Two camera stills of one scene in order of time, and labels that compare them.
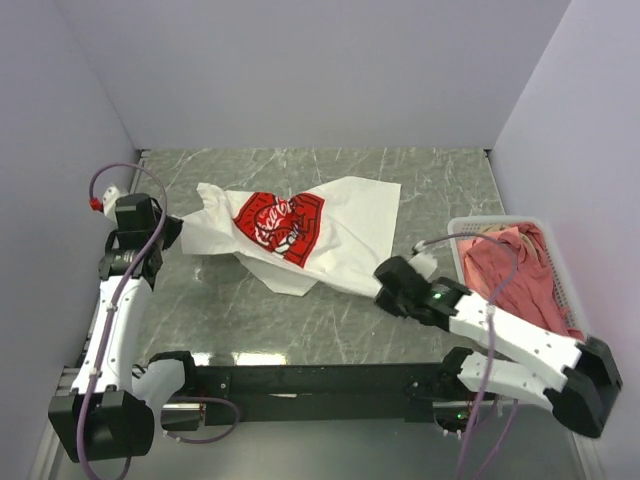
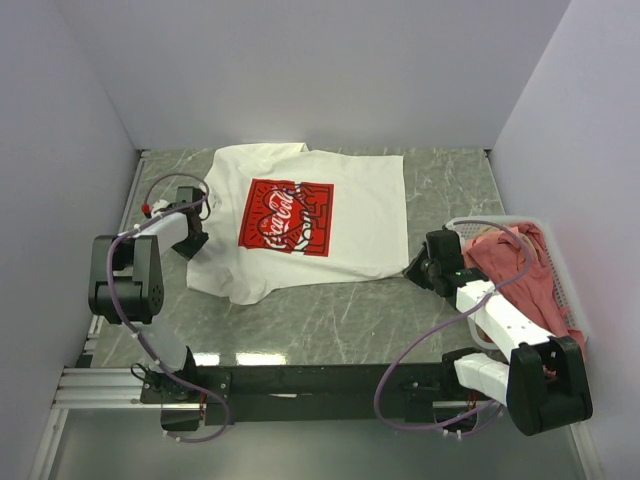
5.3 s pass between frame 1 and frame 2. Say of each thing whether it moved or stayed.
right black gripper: moved
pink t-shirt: stayed
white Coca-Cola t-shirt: moved
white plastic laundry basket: stayed
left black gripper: moved
